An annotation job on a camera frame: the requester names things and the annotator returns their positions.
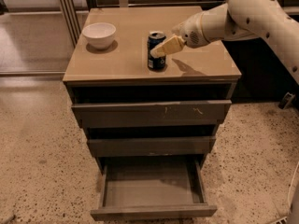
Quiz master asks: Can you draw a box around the blue pepsi can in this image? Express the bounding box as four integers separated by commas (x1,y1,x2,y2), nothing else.
147,31,166,70

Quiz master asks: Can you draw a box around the grey drawer cabinet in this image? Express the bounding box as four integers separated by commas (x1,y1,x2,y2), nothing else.
63,7,240,167

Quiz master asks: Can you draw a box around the white ceramic bowl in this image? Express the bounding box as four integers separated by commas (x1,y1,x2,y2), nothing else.
82,22,116,49

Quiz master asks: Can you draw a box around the grey open bottom drawer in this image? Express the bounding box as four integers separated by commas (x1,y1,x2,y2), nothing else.
91,155,217,221

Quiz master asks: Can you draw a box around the small grey floor bracket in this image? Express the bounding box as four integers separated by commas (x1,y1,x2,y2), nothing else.
278,92,296,109

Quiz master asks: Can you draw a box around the grey top drawer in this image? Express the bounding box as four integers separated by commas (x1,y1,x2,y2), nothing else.
72,100,231,128

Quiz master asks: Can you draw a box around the grey middle drawer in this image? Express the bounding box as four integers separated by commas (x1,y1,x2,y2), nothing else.
88,136,216,157

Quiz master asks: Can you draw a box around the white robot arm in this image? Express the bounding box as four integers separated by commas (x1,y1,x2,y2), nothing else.
150,0,299,82

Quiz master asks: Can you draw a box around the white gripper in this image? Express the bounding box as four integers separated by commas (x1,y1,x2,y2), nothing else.
149,12,209,58

